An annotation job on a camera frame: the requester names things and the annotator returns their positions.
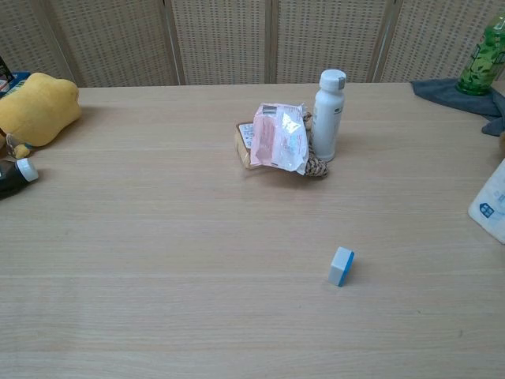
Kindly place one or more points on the white plastic bottle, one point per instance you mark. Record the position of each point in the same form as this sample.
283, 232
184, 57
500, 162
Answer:
326, 118

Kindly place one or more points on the dark bottle with white cap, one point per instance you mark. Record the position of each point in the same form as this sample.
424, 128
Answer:
16, 175

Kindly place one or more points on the green tea bottle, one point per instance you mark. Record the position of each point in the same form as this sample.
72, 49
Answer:
482, 55

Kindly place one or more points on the packaged yellow bread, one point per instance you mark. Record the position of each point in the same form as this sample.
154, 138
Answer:
244, 144

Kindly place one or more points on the pink snack packet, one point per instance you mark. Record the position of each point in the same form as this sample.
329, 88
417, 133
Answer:
278, 138

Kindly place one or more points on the woven straw basket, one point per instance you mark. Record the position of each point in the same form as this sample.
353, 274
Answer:
315, 165

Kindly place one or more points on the blue and white block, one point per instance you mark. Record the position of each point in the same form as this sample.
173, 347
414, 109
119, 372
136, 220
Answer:
339, 268

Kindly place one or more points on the folding rattan screen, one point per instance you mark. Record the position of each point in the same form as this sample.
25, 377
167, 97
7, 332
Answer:
252, 39

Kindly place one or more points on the grey cloth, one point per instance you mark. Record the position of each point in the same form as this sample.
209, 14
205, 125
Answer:
461, 98

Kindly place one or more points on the yellow plush toy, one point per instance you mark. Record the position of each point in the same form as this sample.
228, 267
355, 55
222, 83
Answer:
37, 108

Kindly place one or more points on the white refill pouch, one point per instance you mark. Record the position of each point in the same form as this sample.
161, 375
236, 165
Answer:
491, 205

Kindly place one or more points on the blue box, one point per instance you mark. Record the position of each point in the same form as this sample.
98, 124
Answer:
12, 82

